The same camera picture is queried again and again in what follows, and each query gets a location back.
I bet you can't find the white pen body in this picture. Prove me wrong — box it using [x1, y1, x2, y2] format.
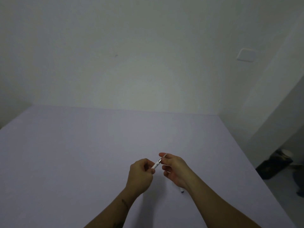
[151, 158, 163, 170]

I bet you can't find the person's left hand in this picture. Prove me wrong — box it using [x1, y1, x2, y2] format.
[124, 158, 156, 195]

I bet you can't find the black trash bin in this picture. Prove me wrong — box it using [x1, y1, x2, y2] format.
[255, 149, 294, 180]

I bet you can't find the person's right forearm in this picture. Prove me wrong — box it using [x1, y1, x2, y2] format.
[186, 177, 262, 228]

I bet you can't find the person's right hand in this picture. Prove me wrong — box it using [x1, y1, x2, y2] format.
[158, 152, 194, 192]

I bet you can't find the person's left forearm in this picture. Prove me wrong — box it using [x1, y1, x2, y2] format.
[83, 186, 142, 228]

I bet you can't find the white wall switch plate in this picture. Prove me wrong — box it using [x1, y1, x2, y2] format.
[237, 48, 258, 62]

